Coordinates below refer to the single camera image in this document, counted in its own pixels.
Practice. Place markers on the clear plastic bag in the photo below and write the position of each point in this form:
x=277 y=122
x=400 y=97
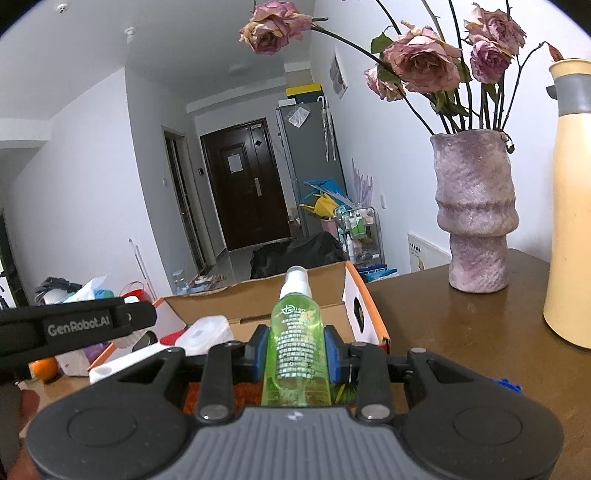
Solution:
x=298 y=117

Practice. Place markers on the purple tissue pack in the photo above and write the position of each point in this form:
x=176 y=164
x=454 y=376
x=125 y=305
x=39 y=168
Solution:
x=74 y=362

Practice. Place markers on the green spray bottle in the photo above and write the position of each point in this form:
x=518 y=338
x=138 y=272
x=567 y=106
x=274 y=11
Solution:
x=295 y=341

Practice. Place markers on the white round appliance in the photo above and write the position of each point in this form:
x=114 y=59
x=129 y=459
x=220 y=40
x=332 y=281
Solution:
x=56 y=297

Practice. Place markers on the white paper notice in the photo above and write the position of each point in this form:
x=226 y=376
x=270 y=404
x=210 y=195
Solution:
x=234 y=164

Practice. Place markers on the metal trolley cart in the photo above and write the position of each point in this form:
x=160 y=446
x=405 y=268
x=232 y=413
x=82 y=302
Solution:
x=362 y=235

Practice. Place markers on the white mop pole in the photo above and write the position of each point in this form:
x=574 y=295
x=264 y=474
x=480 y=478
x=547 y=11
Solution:
x=141 y=267

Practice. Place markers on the purple feather decoration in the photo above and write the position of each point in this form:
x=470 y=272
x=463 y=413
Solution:
x=362 y=184

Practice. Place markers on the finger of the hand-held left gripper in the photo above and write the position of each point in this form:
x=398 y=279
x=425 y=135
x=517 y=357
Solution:
x=141 y=316

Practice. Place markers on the white flat board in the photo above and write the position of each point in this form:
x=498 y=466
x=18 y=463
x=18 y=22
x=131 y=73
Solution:
x=427 y=254

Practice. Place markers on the clear water bottles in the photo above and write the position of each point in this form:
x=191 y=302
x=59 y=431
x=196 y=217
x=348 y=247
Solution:
x=179 y=282

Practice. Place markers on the pink bucket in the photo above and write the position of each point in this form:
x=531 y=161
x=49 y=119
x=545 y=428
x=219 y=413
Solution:
x=330 y=227

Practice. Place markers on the red orange cardboard box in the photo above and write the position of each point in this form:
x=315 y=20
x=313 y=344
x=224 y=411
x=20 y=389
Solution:
x=240 y=300

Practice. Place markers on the yellow bag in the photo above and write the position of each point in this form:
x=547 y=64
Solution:
x=323 y=206

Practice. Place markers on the yellow black box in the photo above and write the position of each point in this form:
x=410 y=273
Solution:
x=304 y=90

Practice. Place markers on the interior side door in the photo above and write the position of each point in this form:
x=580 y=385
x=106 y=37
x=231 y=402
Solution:
x=184 y=203

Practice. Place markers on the cream thermos jug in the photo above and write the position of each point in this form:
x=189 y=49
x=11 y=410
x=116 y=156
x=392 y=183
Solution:
x=570 y=207

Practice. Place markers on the pink textured vase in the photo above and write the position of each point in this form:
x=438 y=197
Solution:
x=475 y=207

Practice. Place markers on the white plastic piece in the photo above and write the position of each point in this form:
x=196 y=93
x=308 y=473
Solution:
x=120 y=367

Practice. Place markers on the dried pink roses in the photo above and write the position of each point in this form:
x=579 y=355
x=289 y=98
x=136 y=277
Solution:
x=422 y=60

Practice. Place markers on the red packet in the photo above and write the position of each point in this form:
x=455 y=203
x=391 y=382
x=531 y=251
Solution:
x=173 y=339

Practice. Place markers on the dark brown entrance door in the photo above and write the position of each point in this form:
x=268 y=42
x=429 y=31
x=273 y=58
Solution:
x=240 y=203

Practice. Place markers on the white ceiling sensor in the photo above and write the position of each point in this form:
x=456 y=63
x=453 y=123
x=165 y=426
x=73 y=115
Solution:
x=131 y=30

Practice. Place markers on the red plastic basin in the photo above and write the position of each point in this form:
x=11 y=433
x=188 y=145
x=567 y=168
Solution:
x=136 y=290

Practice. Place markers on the orange fruit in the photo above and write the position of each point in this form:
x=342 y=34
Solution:
x=44 y=369

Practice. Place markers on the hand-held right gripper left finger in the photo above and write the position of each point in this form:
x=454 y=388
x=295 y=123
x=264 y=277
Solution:
x=260 y=353

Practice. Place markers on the blue shopping bag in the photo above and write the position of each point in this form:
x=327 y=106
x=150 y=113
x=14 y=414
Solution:
x=330 y=189

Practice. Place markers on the white wall socket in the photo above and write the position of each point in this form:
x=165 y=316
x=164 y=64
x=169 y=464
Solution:
x=383 y=201

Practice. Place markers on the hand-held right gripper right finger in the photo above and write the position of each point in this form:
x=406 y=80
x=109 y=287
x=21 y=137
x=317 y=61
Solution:
x=331 y=354

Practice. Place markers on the white folded umbrella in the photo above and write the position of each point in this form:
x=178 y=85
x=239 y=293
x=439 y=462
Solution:
x=327 y=129

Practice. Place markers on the black bag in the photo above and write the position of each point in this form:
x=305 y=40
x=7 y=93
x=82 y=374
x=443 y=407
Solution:
x=300 y=256

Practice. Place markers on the white electrical panel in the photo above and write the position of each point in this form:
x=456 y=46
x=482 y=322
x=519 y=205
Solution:
x=338 y=74

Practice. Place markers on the blue floor packet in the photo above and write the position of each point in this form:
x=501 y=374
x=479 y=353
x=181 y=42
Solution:
x=378 y=273

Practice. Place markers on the white printed packet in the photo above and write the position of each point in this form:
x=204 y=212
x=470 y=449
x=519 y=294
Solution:
x=205 y=334

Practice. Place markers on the person's left hand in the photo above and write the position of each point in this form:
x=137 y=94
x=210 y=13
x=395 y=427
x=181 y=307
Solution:
x=30 y=408

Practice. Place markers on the white smoke detector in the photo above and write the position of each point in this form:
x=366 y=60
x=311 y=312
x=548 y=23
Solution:
x=62 y=8

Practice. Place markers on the grey refrigerator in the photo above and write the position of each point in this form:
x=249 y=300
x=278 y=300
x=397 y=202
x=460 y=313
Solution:
x=307 y=157

